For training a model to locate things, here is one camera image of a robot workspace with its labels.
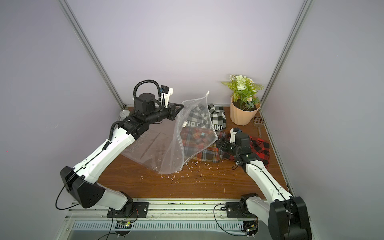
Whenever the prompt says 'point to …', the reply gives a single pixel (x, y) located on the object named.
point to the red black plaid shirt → (259, 150)
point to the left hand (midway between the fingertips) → (185, 105)
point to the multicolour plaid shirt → (200, 144)
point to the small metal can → (124, 113)
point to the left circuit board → (123, 224)
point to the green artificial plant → (245, 89)
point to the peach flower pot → (242, 114)
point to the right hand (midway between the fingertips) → (221, 136)
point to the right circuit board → (250, 227)
